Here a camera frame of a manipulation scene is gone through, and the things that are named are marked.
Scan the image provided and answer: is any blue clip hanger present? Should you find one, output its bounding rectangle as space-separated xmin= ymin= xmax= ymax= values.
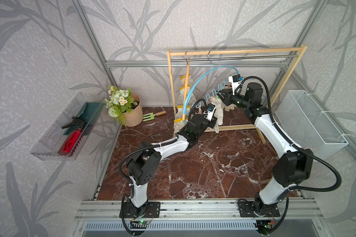
xmin=182 ymin=49 xmax=241 ymax=109

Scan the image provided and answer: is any white glove red spot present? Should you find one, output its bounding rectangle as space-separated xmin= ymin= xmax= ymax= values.
xmin=177 ymin=85 xmax=196 ymax=107

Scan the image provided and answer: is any orange clip hanger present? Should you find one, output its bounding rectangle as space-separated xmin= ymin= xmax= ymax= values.
xmin=182 ymin=51 xmax=190 ymax=120

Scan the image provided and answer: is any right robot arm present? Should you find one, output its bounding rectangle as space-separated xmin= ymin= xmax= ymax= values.
xmin=217 ymin=75 xmax=342 ymax=210

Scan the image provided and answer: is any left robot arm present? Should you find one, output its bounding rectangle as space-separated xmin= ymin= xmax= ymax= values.
xmin=118 ymin=102 xmax=217 ymax=217

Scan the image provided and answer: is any green garden fork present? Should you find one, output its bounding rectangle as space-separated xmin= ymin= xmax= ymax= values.
xmin=142 ymin=111 xmax=166 ymax=121

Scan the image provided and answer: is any potted white flower plant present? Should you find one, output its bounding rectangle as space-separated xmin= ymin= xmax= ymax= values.
xmin=105 ymin=86 xmax=143 ymax=127

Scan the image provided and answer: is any wooden clothes rack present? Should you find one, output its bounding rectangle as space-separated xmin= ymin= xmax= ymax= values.
xmin=167 ymin=45 xmax=308 ymax=144

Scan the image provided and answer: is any green trowel scoop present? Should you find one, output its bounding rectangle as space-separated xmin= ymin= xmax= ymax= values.
xmin=62 ymin=102 xmax=103 ymax=136

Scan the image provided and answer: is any red spray bottle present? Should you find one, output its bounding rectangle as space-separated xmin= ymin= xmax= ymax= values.
xmin=58 ymin=117 xmax=87 ymax=157

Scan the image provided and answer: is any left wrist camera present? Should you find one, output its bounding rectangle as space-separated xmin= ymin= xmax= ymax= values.
xmin=203 ymin=103 xmax=216 ymax=121

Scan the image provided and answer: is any white wire basket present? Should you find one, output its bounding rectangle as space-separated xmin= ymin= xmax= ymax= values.
xmin=275 ymin=90 xmax=349 ymax=160

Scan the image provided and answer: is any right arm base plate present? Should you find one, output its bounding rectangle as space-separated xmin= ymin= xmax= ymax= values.
xmin=237 ymin=198 xmax=280 ymax=217

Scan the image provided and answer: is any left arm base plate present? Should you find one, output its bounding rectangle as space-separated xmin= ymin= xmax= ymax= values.
xmin=119 ymin=201 xmax=161 ymax=218

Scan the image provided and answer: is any clear plastic wall bin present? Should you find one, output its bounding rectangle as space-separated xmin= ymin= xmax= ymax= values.
xmin=30 ymin=92 xmax=105 ymax=161

